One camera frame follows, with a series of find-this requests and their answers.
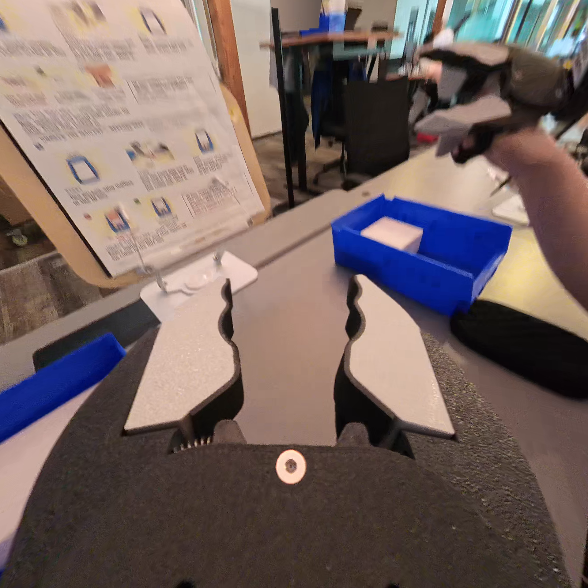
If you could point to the dark flat pad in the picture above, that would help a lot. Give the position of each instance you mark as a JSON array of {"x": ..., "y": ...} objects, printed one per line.
[{"x": 92, "y": 330}]

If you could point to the blue plastic bin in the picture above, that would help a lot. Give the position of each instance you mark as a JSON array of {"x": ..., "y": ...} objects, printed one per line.
[
  {"x": 55, "y": 381},
  {"x": 413, "y": 275}
]

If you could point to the person's right forearm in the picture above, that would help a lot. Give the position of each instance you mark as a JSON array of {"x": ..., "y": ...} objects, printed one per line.
[{"x": 565, "y": 220}]

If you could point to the printed instruction sheet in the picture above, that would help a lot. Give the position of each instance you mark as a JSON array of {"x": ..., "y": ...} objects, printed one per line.
[{"x": 115, "y": 115}]

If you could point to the white cardboard box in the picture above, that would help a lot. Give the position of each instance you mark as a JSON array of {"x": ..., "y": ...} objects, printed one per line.
[{"x": 395, "y": 234}]

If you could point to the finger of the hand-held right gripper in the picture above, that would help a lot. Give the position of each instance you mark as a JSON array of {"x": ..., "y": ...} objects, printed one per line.
[
  {"x": 464, "y": 115},
  {"x": 487, "y": 54}
]

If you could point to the person's right hand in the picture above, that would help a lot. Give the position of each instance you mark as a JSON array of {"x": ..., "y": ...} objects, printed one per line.
[{"x": 519, "y": 151}]

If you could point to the wooden top desk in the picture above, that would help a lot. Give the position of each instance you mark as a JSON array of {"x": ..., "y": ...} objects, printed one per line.
[{"x": 330, "y": 39}]

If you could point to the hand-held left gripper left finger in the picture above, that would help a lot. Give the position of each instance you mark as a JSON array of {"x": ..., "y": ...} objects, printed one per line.
[{"x": 183, "y": 367}]

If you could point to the wooden pillar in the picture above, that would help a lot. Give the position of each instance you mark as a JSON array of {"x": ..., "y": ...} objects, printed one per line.
[{"x": 225, "y": 46}]

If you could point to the light wooden board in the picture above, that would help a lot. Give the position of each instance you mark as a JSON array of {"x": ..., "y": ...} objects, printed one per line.
[{"x": 250, "y": 151}]

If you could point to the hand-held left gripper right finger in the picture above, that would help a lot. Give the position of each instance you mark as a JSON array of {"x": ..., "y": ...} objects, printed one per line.
[{"x": 395, "y": 367}]

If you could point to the black wrist rest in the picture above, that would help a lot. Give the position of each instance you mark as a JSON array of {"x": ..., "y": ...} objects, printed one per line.
[{"x": 519, "y": 349}]

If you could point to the black office chair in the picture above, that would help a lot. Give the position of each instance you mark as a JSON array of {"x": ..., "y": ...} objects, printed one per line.
[{"x": 376, "y": 124}]

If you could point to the black metal pole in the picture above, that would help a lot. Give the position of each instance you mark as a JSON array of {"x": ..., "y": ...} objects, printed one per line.
[{"x": 281, "y": 115}]

